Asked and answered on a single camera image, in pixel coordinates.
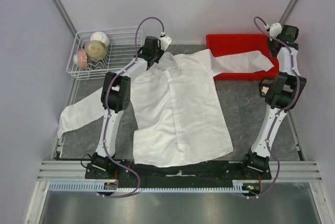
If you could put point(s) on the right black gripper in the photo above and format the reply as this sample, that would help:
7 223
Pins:
269 43

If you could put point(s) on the red plastic bin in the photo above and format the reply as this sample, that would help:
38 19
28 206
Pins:
227 44

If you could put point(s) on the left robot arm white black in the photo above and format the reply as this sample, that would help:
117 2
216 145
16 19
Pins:
115 97

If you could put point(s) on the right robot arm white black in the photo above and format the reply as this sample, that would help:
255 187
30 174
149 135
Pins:
281 94

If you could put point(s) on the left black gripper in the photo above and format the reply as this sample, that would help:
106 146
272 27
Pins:
161 52

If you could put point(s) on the light blue cable duct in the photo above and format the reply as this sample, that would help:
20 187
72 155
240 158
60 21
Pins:
105 187

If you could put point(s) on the flower brooch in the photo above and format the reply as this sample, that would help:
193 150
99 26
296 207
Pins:
264 90

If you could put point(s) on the black brooch box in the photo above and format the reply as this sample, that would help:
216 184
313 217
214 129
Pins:
264 82

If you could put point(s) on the white wire dish rack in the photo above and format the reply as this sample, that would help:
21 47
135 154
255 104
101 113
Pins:
120 51

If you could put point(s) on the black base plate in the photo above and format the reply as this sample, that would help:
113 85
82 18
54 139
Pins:
210 173

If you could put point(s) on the beige ceramic bowl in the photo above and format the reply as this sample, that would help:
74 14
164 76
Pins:
96 50

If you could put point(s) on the white button shirt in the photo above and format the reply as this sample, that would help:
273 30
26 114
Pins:
177 109

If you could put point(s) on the aluminium frame rail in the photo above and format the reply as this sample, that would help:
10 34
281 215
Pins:
290 171

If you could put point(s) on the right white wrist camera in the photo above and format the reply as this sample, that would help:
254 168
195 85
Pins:
273 30

